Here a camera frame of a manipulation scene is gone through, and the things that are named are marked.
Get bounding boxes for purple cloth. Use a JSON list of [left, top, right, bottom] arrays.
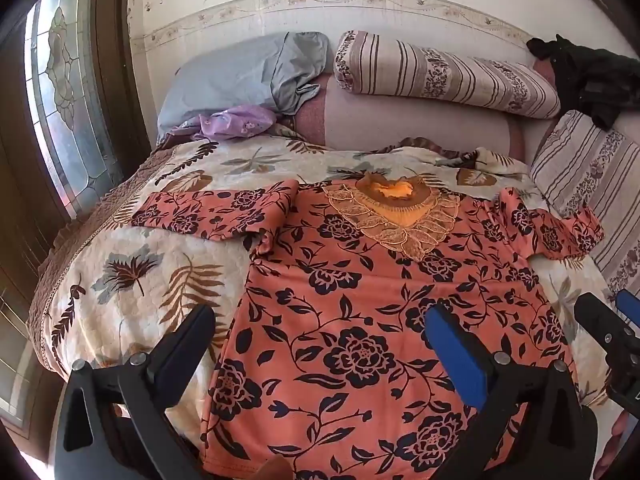
[[167, 105, 277, 142]]

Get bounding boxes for striped floral bolster pillow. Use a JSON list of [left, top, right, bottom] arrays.
[[334, 30, 562, 120]]

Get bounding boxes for black garment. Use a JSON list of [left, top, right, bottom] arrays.
[[526, 34, 640, 131]]

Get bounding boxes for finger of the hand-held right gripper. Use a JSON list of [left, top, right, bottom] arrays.
[[574, 293, 640, 362], [615, 288, 640, 329]]

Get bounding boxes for wooden door frame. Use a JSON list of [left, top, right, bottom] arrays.
[[94, 0, 152, 173]]

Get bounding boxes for grey pillow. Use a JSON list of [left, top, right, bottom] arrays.
[[157, 31, 330, 146]]

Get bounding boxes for stained glass door panel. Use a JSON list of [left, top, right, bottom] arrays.
[[25, 0, 124, 221]]

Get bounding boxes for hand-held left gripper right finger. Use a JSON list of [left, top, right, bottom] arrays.
[[425, 304, 599, 480]]

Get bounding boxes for striped floral flat pillow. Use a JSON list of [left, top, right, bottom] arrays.
[[529, 110, 640, 306]]

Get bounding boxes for pink bolster cushion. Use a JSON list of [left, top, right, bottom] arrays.
[[292, 75, 556, 161]]

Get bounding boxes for orange floral shirt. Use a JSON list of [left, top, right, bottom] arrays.
[[131, 172, 606, 480]]

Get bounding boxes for leaf print blanket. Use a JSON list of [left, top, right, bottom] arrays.
[[27, 135, 617, 480]]

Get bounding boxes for person's right hand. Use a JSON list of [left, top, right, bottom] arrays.
[[599, 406, 632, 472]]

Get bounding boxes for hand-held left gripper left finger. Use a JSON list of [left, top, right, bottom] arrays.
[[52, 302, 218, 480]]

